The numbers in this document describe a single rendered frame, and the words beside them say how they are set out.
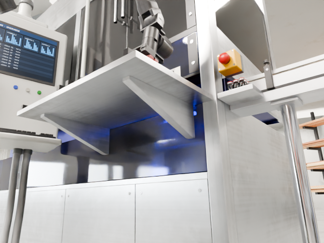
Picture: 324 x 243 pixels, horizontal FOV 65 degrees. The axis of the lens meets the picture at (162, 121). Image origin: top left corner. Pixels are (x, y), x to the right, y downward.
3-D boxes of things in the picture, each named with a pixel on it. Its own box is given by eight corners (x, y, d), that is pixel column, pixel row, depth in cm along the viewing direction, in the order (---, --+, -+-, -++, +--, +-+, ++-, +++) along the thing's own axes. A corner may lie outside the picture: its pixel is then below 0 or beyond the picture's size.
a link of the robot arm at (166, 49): (140, 21, 97) (157, 10, 91) (159, 39, 104) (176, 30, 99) (137, 45, 91) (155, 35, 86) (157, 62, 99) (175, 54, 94)
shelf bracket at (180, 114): (188, 139, 97) (186, 107, 101) (195, 138, 95) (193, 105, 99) (121, 120, 71) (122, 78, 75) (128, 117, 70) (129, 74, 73)
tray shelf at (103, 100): (107, 135, 142) (107, 131, 142) (222, 105, 100) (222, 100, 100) (16, 115, 106) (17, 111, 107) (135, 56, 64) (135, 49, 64)
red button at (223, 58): (222, 67, 94) (221, 58, 95) (232, 63, 92) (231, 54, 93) (217, 63, 91) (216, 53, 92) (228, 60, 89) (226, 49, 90)
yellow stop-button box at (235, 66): (226, 78, 99) (224, 62, 101) (244, 73, 95) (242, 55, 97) (217, 71, 94) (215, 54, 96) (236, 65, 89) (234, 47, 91)
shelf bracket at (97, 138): (104, 155, 127) (106, 129, 131) (108, 154, 125) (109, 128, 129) (36, 145, 102) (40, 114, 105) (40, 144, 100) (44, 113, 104)
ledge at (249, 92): (234, 108, 103) (233, 103, 103) (266, 100, 95) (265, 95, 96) (217, 98, 92) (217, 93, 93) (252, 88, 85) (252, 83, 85)
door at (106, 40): (76, 86, 162) (83, 9, 179) (127, 61, 134) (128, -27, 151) (75, 86, 162) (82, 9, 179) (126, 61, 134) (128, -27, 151)
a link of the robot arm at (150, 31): (141, 28, 92) (152, 21, 89) (153, 39, 97) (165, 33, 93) (138, 43, 89) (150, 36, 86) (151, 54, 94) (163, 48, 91)
